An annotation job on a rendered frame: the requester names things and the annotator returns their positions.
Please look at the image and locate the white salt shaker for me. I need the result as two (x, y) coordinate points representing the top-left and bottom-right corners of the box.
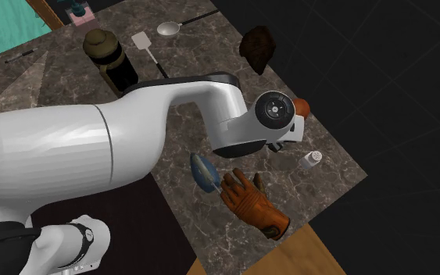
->
(299, 150), (324, 171)

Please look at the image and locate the orange ball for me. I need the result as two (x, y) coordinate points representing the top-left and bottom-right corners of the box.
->
(292, 98), (312, 120)

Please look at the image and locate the orange-brown leather glove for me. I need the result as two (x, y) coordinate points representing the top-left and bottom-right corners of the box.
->
(219, 167), (292, 242)

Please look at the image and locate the blue oval brush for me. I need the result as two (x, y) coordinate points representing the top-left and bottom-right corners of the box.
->
(189, 152), (222, 195)

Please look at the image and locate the dark brown lumpy object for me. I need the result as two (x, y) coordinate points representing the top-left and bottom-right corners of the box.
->
(238, 25), (277, 77)

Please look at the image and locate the dark robot stand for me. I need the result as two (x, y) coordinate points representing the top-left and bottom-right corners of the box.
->
(29, 173), (199, 275)

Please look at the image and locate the olive and black bottle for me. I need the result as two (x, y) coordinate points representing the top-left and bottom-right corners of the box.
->
(82, 27), (140, 97)

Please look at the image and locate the black pen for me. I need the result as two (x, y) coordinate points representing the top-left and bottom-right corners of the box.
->
(3, 48), (38, 65)

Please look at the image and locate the silver ladle with black handle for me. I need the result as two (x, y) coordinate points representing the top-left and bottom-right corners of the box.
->
(156, 9), (220, 38)

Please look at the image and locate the white spatula with black handle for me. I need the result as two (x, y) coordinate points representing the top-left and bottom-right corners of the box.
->
(131, 30), (170, 80)

